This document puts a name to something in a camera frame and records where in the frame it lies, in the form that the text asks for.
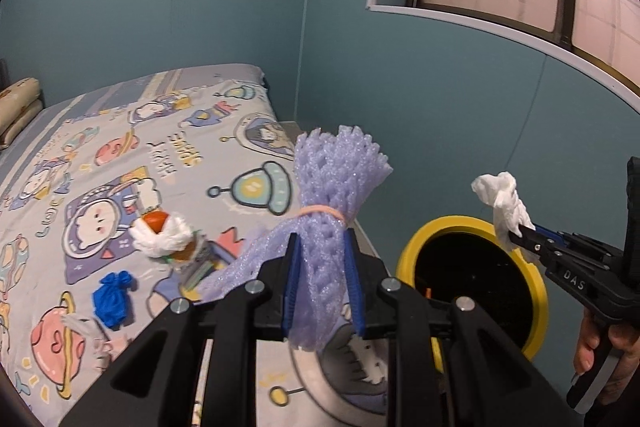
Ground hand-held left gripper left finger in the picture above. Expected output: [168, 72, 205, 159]
[59, 232, 306, 427]

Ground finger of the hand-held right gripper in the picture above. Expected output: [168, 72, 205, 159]
[532, 223, 577, 249]
[509, 226, 557, 266]

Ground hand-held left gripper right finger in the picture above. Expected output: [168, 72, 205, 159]
[344, 228, 583, 427]

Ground yellow rimmed black trash bin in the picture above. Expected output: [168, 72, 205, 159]
[397, 215, 550, 374]

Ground green snack packet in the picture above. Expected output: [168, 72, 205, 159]
[169, 234, 239, 292]

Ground purple foam fruit net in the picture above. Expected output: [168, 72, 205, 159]
[197, 124, 396, 353]

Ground person's right hand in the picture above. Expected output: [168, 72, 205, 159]
[572, 307, 640, 408]

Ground small orange peel piece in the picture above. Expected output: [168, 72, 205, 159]
[142, 211, 170, 236]

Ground blue rubber glove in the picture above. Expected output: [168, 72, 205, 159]
[91, 270, 139, 332]

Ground grey cloth scrap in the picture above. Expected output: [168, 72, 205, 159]
[64, 313, 132, 369]

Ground cartoon printed blanket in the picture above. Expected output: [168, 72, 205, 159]
[0, 79, 402, 427]

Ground blue striped bedsheet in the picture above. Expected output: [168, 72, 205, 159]
[0, 62, 267, 168]

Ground beige pillows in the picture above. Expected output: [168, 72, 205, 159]
[0, 77, 45, 152]

